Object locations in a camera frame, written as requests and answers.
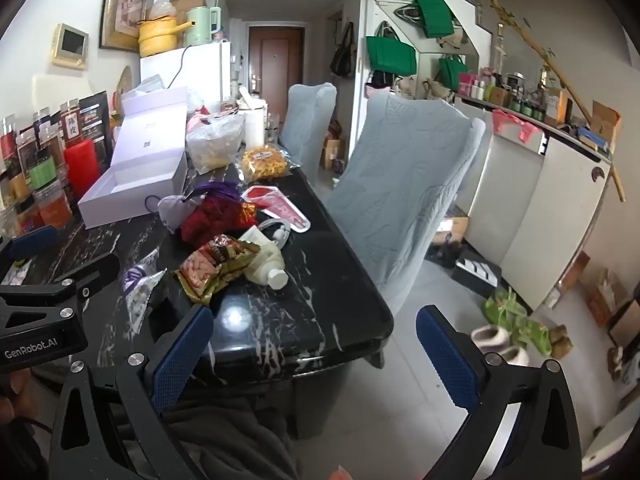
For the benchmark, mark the pale green kettle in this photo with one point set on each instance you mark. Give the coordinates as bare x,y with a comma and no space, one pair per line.
200,27

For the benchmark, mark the woven fan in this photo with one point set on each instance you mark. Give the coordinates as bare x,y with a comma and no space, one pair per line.
125,82

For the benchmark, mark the bamboo pole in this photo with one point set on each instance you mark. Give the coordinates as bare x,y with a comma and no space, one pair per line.
560,67

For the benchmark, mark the pink red packet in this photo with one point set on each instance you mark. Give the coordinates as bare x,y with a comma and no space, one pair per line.
280,205

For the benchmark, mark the white refrigerator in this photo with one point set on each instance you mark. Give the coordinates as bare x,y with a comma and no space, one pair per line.
200,70

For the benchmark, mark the red orange snack packet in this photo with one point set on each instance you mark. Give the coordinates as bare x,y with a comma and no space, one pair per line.
248,215

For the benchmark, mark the white purple sachet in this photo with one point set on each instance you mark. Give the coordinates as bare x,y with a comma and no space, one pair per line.
137,285

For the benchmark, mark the black shoe box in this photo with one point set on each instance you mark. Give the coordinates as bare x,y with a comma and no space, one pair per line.
475,275

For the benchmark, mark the cream white refill bottle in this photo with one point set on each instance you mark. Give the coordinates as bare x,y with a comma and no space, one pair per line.
262,260

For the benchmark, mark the black hanging bag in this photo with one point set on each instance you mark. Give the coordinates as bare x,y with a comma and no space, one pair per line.
342,57

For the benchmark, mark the red canister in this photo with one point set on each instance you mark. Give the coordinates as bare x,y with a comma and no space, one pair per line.
82,170

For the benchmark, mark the brown door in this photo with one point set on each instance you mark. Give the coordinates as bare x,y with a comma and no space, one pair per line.
275,60

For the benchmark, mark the wall intercom panel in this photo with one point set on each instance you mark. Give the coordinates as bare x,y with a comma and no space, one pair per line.
70,45

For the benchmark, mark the green slippers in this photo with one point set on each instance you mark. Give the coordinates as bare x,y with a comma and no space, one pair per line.
505,312

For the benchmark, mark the green gold cereal packet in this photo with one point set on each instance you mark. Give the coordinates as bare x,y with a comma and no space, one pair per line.
210,267

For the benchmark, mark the clear plastic bag of snacks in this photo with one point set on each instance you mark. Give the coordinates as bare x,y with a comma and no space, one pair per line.
212,142

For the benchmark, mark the waffle packet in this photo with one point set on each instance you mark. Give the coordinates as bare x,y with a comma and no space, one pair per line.
265,162

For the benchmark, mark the grey fuzzy slippers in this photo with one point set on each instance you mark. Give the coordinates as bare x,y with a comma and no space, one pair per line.
492,337

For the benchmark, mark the black printed box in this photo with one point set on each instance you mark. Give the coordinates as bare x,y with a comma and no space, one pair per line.
95,120

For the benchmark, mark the small grey covered chair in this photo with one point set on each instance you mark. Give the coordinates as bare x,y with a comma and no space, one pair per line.
310,120

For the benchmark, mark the person's left hand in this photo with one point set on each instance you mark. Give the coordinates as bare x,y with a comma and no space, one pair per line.
12,397

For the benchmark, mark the row of small bottles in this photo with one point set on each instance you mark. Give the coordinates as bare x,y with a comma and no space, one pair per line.
510,95

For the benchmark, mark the dark cloth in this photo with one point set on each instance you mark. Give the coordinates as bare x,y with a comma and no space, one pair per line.
230,435

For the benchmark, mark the large grey covered chair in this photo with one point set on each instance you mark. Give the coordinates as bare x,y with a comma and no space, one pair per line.
400,185

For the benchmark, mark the group of spice jars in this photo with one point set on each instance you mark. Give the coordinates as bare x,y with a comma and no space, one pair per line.
40,170

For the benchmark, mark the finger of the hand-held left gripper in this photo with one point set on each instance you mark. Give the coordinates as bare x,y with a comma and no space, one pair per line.
32,241
100,267

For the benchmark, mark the dark red fluffy sock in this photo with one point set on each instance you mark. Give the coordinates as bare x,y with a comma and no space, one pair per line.
210,217

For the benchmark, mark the green tote bag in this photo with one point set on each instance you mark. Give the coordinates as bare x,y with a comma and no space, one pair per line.
390,57

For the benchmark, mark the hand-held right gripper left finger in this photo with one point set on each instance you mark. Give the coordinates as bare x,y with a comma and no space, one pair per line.
182,357

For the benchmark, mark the cardboard box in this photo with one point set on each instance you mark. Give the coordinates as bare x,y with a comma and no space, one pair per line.
607,122

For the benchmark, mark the white gift box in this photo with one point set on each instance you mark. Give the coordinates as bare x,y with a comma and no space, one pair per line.
145,145

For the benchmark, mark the grey pouch with purple tassel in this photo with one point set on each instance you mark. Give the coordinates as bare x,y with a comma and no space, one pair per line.
172,210

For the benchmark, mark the framed picture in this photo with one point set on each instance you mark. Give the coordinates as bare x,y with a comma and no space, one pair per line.
125,10

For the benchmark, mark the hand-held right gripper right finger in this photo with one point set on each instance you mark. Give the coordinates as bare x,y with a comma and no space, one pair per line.
447,360

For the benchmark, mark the white cabinet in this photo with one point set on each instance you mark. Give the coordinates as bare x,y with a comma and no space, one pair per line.
540,210

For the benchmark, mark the yellow pot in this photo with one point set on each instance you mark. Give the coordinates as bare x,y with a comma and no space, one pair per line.
157,37

